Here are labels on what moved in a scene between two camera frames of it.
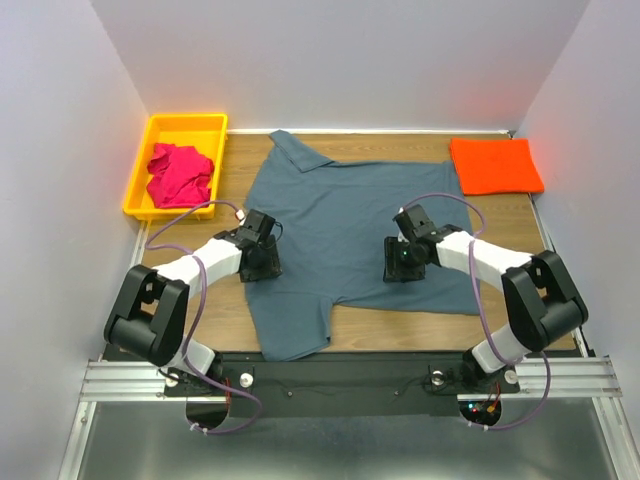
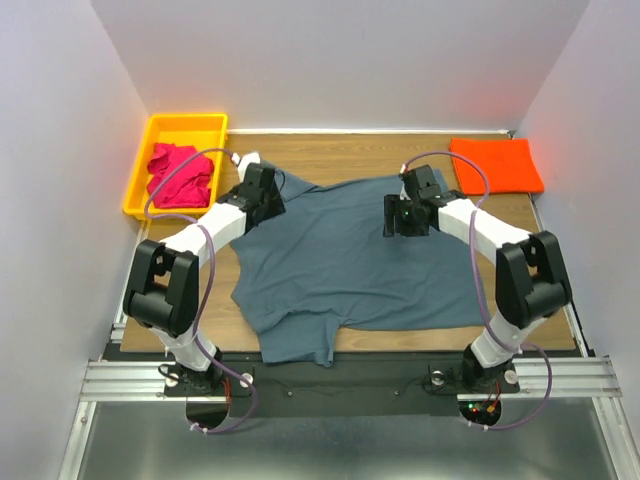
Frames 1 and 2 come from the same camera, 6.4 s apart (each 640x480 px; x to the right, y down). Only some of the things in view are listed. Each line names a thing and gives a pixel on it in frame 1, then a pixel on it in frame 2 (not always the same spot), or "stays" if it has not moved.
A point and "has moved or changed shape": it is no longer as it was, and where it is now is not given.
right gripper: (400, 270) → (401, 223)
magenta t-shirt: (181, 176) stays
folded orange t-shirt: (488, 166) stays
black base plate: (345, 384) stays
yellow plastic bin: (206, 132) stays
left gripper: (262, 267) → (272, 201)
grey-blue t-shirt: (333, 218) has moved or changed shape
